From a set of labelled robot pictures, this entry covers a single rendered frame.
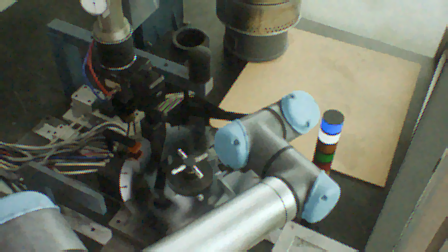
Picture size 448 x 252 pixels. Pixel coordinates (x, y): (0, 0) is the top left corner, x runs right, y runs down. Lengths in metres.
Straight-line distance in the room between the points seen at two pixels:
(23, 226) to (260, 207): 0.31
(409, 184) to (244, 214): 0.23
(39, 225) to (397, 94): 1.36
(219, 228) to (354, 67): 1.25
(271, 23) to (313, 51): 0.28
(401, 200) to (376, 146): 0.98
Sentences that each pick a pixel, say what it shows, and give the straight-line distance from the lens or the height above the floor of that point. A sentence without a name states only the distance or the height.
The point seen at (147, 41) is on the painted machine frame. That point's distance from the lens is 1.78.
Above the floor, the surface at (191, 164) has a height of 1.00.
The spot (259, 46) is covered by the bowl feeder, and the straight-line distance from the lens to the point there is 1.77.
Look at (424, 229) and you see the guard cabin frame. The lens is 0.49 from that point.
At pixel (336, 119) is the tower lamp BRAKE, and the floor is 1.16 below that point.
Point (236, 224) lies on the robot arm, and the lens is 0.71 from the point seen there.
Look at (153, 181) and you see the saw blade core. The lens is 1.21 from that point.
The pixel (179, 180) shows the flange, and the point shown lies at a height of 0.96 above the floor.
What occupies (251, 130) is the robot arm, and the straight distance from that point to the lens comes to 0.84.
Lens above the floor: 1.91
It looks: 47 degrees down
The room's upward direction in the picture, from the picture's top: 2 degrees clockwise
